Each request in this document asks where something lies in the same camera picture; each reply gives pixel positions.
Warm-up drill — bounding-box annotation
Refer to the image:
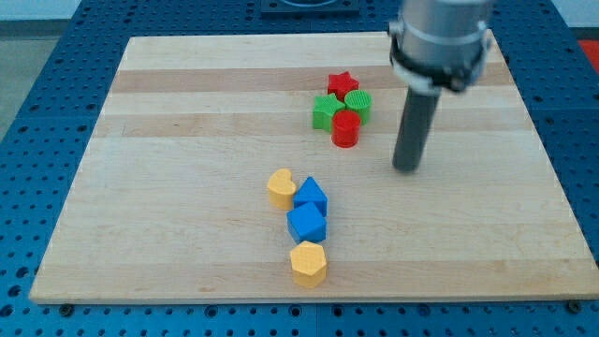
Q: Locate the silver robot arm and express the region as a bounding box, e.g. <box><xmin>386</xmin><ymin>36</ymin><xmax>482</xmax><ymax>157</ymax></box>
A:
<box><xmin>387</xmin><ymin>0</ymin><xmax>493</xmax><ymax>96</ymax></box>

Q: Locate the yellow heart block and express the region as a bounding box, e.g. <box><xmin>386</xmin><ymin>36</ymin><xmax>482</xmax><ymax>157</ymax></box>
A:
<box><xmin>267</xmin><ymin>168</ymin><xmax>298</xmax><ymax>211</ymax></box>

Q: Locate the yellow hexagon block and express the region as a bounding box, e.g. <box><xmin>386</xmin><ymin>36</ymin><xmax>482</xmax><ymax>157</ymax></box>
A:
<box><xmin>289</xmin><ymin>241</ymin><xmax>328</xmax><ymax>288</ymax></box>

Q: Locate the blue triangle block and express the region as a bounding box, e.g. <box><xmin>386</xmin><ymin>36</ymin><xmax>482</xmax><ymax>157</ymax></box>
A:
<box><xmin>293</xmin><ymin>176</ymin><xmax>329</xmax><ymax>217</ymax></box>

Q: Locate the blue cube block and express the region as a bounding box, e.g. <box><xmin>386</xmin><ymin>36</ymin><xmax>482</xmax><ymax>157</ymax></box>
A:
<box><xmin>286</xmin><ymin>202</ymin><xmax>327</xmax><ymax>243</ymax></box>

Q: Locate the red cylinder block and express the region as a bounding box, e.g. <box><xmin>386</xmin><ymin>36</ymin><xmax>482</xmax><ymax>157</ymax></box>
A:
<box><xmin>331</xmin><ymin>110</ymin><xmax>361</xmax><ymax>148</ymax></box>

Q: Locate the green star block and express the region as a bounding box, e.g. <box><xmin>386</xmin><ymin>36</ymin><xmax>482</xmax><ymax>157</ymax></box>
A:
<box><xmin>313</xmin><ymin>94</ymin><xmax>345</xmax><ymax>133</ymax></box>

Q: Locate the green cylinder block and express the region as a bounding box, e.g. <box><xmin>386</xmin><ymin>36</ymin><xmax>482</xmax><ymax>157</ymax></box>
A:
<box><xmin>344</xmin><ymin>90</ymin><xmax>373</xmax><ymax>125</ymax></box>

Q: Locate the red star block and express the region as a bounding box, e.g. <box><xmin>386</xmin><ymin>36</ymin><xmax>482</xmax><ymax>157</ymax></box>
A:
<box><xmin>327</xmin><ymin>71</ymin><xmax>359</xmax><ymax>102</ymax></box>

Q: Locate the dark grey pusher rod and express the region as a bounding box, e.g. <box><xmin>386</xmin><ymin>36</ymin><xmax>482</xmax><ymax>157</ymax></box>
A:
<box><xmin>392</xmin><ymin>87</ymin><xmax>440</xmax><ymax>173</ymax></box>

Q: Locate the wooden board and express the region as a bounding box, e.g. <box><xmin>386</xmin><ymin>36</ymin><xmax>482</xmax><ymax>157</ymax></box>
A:
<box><xmin>29</xmin><ymin>32</ymin><xmax>598</xmax><ymax>304</ymax></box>

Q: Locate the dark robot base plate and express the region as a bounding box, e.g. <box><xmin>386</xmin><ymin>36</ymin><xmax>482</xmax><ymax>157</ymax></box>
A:
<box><xmin>258</xmin><ymin>0</ymin><xmax>360</xmax><ymax>17</ymax></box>

